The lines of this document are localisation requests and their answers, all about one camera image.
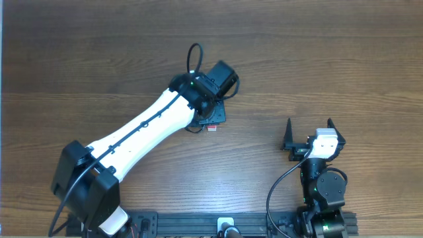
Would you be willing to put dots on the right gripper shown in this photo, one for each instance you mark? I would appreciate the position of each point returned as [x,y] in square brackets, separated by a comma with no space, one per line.
[297,150]

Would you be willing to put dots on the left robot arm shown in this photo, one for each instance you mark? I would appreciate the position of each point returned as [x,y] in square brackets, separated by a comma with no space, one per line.
[148,132]

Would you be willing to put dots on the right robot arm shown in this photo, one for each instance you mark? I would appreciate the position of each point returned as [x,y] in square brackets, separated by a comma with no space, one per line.
[322,188]

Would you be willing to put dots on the red cube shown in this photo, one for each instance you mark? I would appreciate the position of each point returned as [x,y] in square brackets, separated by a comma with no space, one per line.
[211,127]

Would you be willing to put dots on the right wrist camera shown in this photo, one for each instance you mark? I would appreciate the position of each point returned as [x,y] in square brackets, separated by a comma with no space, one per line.
[325,143]

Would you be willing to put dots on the mounting rail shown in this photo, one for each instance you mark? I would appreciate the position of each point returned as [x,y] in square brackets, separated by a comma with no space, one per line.
[191,224]

